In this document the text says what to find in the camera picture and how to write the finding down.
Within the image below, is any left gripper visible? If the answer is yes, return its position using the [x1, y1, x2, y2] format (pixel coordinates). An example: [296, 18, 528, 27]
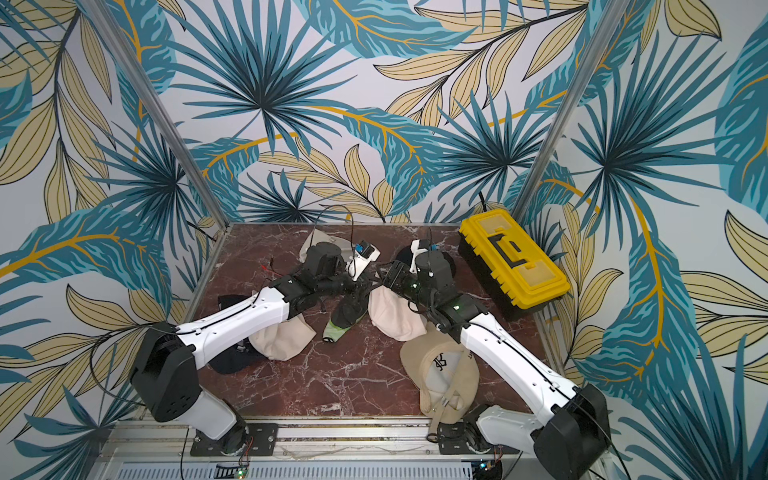
[318, 262, 382, 305]

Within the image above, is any white perforated cap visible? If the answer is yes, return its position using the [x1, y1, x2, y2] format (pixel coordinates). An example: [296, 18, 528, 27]
[299, 230, 353, 263]

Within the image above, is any cream Colorado cap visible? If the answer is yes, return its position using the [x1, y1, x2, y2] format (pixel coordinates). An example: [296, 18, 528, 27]
[248, 314, 316, 361]

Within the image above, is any tan khaki cap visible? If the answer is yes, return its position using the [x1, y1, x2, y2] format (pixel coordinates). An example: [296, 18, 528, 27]
[400, 324, 480, 443]

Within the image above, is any navy black cap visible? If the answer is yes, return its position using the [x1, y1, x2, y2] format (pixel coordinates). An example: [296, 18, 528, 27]
[208, 294, 267, 375]

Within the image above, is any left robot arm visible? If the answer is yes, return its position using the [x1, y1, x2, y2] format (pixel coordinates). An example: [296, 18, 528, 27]
[130, 241, 380, 446]

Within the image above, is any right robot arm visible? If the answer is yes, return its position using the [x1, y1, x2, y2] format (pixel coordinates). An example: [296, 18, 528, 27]
[384, 250, 613, 479]

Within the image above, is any green black cap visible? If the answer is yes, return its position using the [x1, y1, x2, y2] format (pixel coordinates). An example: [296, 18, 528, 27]
[322, 286, 372, 343]

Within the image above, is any yellow black toolbox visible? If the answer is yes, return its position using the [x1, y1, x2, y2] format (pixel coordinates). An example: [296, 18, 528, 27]
[459, 209, 571, 321]

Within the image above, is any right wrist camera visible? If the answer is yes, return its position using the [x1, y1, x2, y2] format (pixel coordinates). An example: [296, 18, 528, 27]
[409, 239, 433, 274]

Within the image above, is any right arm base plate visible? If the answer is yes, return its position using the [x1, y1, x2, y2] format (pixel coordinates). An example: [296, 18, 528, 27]
[426, 421, 518, 455]

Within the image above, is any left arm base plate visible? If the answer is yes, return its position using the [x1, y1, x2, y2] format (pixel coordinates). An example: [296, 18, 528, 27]
[190, 422, 279, 457]

